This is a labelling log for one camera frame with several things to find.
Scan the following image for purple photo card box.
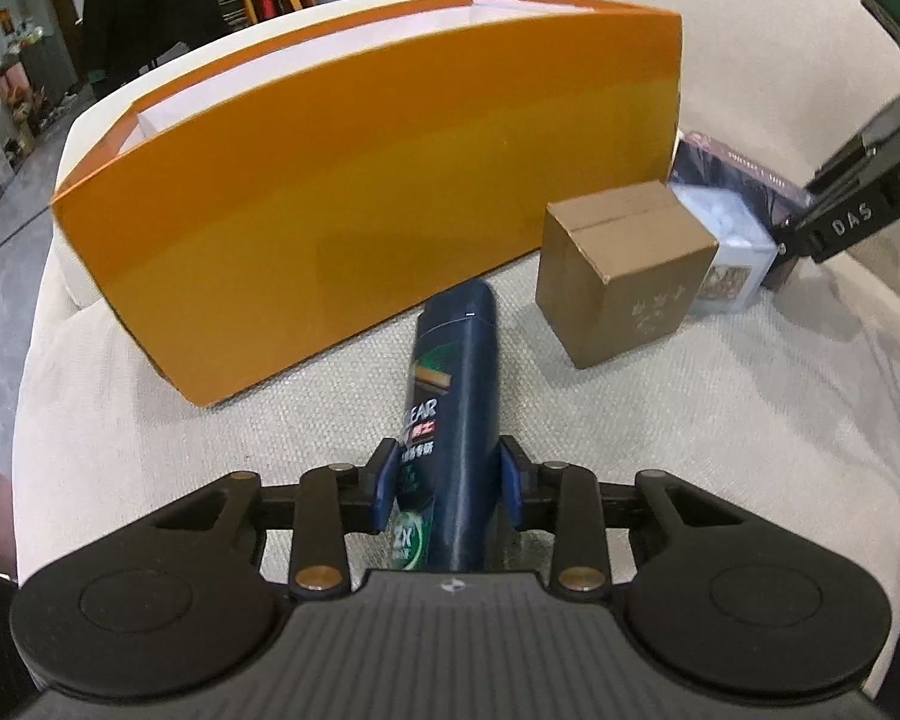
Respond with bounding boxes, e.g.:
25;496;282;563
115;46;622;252
667;132;811;291

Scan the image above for dark blue shampoo bottle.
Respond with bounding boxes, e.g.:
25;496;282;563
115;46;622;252
391;280;500;572

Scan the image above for clear box of cotton swabs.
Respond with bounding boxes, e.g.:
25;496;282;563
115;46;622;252
670;184;777;316

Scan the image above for beige sofa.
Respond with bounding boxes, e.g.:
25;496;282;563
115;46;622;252
10;0;900;699

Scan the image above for small brown cardboard box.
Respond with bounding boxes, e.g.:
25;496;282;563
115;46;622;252
535;182;717;369

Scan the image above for orange storage box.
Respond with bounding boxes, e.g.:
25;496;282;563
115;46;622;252
52;0;683;406

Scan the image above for black dining chairs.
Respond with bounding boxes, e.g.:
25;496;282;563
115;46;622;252
82;0;229;101

